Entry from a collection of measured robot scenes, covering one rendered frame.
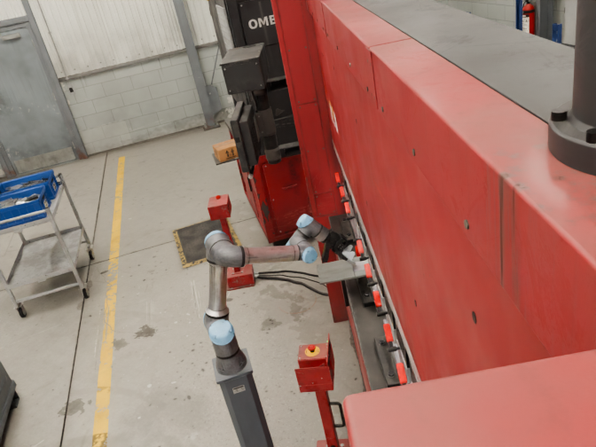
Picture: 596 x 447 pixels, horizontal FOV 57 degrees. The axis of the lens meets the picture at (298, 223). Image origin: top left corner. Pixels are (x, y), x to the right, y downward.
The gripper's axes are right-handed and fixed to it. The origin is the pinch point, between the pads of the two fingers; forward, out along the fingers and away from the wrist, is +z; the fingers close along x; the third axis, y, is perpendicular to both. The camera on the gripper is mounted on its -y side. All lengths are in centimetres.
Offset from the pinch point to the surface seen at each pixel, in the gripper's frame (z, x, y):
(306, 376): 1, -46, -43
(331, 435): 41, -39, -70
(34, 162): -211, 613, -393
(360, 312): 12.5, -21.6, -12.0
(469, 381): -101, -216, 74
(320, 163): -19, 86, 10
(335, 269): -2.0, 1.6, -9.7
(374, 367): 12, -61, -12
